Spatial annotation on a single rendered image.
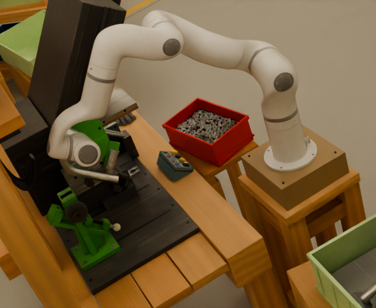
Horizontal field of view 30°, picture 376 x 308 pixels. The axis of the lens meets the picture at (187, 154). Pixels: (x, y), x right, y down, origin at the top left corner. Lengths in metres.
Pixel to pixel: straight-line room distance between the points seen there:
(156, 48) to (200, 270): 0.74
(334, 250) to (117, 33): 0.91
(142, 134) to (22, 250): 1.15
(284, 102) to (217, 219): 0.46
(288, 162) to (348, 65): 2.31
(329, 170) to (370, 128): 1.67
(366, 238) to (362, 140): 1.86
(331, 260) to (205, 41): 0.76
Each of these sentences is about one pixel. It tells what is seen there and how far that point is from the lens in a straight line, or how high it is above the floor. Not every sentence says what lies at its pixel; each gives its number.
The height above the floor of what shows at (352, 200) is 0.74.
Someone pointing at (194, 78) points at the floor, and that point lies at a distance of 5.01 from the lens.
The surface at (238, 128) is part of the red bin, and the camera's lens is 2.77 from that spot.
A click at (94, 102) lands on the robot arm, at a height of 1.46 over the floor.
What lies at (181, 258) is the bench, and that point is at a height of 0.88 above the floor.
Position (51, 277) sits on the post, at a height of 1.20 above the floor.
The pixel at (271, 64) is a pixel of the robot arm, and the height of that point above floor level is 1.37.
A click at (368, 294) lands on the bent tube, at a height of 0.96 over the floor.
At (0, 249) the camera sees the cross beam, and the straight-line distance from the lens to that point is 2.07.
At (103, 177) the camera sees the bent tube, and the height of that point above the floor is 1.04.
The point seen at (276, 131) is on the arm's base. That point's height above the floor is 1.10.
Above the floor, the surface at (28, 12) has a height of 0.69.
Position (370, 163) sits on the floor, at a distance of 3.85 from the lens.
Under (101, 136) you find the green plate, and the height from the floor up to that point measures 1.14.
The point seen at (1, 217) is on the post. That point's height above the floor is 1.45.
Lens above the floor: 2.47
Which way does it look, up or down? 35 degrees down
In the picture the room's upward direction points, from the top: 21 degrees counter-clockwise
